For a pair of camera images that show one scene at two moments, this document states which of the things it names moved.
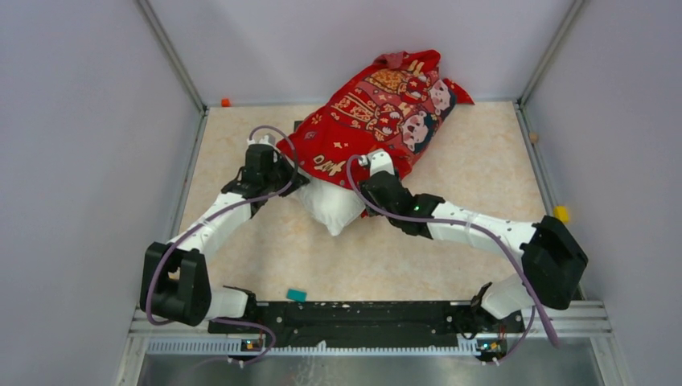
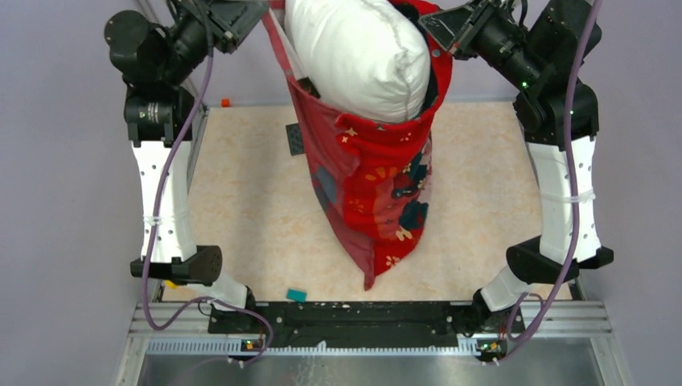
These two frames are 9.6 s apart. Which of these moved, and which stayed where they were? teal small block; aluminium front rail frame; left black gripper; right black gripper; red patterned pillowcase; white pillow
Moved: white pillow; right black gripper; left black gripper; red patterned pillowcase
Stayed: teal small block; aluminium front rail frame
